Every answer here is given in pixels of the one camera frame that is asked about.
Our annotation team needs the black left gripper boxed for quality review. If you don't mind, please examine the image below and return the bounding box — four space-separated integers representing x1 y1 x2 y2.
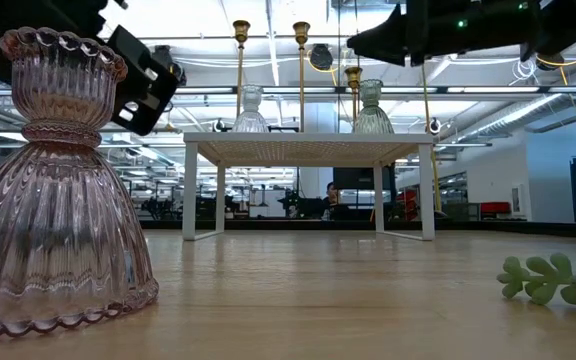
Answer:
0 0 182 137

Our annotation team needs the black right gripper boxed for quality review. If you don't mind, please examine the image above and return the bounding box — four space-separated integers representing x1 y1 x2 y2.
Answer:
346 0 539 67

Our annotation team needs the short brass candlestick holder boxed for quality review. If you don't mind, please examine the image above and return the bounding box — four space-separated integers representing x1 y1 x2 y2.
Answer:
344 66 364 134

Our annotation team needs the green tinted glass candle holder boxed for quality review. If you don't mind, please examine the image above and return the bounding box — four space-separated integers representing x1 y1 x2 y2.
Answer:
352 78 395 135

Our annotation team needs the tall brass candlestick holder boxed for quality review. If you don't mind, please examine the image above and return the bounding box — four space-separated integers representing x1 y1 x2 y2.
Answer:
291 20 312 134
231 19 251 134

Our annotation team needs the clear ribbed glass candle holder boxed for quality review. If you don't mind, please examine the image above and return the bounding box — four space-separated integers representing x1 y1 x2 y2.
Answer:
231 84 271 134

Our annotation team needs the pink ribbed glass candle holder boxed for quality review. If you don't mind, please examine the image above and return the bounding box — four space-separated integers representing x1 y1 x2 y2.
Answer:
0 26 160 342

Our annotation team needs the white perforated metal shelf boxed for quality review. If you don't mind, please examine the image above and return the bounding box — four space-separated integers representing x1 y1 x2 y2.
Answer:
181 131 437 242

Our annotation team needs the black monitor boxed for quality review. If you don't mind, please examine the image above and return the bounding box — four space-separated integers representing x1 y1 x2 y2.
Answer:
332 167 392 191

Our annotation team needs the person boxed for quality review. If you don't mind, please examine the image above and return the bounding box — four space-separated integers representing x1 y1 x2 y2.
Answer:
323 181 352 221

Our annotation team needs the red box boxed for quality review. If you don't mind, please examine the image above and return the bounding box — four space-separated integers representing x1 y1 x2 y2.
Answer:
480 201 512 215

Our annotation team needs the green artificial plant sprig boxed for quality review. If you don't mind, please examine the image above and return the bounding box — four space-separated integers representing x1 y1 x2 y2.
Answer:
496 252 576 314

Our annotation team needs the black ceiling cable reel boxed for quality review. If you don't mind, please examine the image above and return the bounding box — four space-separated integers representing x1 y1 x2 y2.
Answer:
310 43 334 71
153 44 188 86

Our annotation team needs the yellow hanging cable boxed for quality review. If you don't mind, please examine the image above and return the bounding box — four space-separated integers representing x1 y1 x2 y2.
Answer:
420 63 443 211

